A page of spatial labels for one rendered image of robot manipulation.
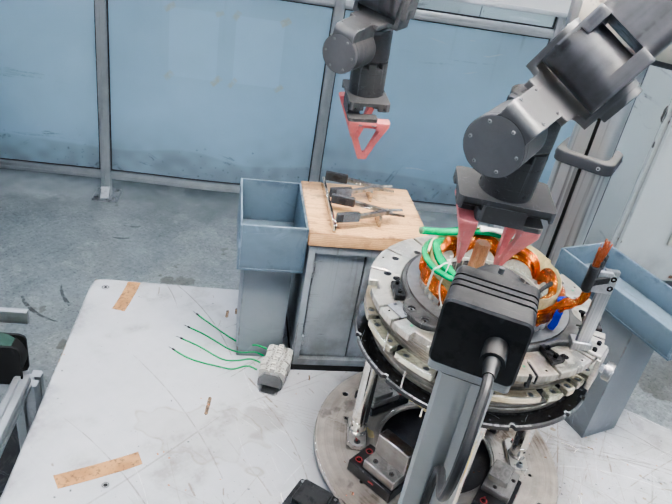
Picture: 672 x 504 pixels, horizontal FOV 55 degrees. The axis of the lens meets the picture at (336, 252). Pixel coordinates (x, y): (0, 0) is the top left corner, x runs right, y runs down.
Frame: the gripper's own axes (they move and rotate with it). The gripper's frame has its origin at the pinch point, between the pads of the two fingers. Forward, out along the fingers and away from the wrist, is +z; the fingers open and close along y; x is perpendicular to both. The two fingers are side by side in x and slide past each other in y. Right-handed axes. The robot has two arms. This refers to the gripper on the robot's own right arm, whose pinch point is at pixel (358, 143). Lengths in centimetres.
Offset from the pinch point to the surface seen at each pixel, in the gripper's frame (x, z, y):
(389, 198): 7.1, 10.4, 0.1
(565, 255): 35.1, 11.7, 14.8
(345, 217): -3.0, 6.8, 13.0
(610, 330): 40, 18, 26
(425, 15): 60, 25, -188
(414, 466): -10, -16, 77
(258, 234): -16.6, 10.1, 13.6
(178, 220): -46, 124, -170
